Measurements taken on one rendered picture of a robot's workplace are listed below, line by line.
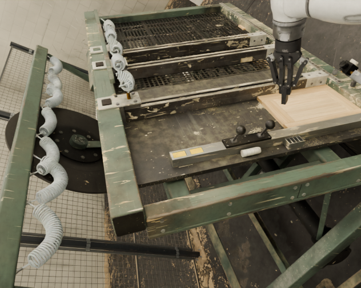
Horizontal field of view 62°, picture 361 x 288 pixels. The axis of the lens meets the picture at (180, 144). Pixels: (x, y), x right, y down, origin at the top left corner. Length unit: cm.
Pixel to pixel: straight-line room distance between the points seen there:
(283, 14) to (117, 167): 69
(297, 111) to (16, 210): 130
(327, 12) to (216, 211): 65
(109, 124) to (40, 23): 612
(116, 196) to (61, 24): 643
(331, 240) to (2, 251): 144
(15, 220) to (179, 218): 68
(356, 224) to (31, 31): 685
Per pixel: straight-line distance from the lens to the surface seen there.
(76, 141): 193
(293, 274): 185
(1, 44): 772
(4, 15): 739
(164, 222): 100
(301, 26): 95
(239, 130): 112
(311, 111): 157
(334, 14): 85
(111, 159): 110
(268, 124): 118
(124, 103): 139
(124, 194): 97
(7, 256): 129
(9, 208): 142
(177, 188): 115
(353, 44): 305
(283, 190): 111
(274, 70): 105
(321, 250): 175
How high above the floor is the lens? 227
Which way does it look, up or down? 30 degrees down
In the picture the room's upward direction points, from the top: 73 degrees counter-clockwise
